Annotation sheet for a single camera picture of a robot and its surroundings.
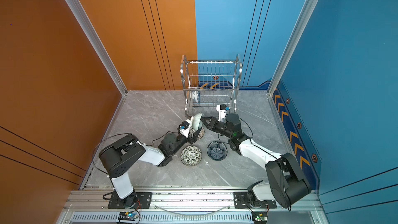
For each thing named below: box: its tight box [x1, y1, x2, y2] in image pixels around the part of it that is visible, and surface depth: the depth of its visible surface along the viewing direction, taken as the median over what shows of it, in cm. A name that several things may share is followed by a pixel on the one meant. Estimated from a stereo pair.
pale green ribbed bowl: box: [190, 113, 204, 132], surface depth 82 cm
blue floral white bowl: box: [191, 90, 201, 104], surface depth 104 cm
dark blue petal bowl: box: [206, 141, 229, 162], surface depth 89 cm
